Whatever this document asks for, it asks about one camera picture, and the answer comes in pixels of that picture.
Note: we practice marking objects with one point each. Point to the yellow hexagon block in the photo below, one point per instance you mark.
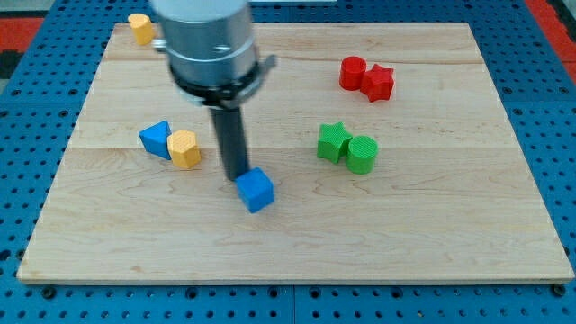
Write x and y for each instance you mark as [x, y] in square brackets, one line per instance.
[183, 149]

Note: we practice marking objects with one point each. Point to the green star block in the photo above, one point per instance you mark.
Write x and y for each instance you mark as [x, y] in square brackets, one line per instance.
[333, 141]

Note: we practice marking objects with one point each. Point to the red star block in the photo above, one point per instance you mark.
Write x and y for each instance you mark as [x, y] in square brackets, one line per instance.
[378, 83]

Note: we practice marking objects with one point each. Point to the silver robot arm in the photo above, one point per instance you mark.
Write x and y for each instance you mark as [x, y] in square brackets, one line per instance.
[214, 60]

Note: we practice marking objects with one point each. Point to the blue cube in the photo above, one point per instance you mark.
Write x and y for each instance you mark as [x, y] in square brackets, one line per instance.
[255, 190]

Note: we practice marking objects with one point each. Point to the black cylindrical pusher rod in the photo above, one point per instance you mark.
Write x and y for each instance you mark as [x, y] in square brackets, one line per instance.
[230, 134]

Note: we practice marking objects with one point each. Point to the green cylinder block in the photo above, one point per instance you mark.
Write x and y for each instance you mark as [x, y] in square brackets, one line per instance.
[361, 155]

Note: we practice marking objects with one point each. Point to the red cylinder block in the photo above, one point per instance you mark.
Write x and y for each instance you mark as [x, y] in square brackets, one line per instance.
[352, 71]

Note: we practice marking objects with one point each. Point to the yellow block at corner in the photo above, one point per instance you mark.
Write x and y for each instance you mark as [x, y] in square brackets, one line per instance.
[142, 28]

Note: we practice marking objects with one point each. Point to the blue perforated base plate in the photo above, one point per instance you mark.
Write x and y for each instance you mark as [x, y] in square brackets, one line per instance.
[39, 109]

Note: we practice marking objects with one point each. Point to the wooden board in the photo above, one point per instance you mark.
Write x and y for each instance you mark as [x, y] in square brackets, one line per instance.
[450, 199]

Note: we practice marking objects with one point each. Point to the blue triangle block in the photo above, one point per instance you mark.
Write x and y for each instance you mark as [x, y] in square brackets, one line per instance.
[154, 139]

